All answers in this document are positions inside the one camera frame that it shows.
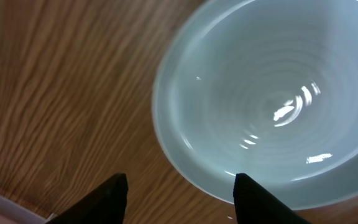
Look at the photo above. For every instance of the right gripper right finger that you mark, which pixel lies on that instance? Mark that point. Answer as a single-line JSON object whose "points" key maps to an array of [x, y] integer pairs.
{"points": [[254, 204]]}

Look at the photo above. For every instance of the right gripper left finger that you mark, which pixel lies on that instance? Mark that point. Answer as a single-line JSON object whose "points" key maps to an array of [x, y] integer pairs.
{"points": [[106, 204]]}

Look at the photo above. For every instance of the light blue plate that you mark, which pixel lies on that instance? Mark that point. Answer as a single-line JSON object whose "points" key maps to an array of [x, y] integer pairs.
{"points": [[268, 88]]}

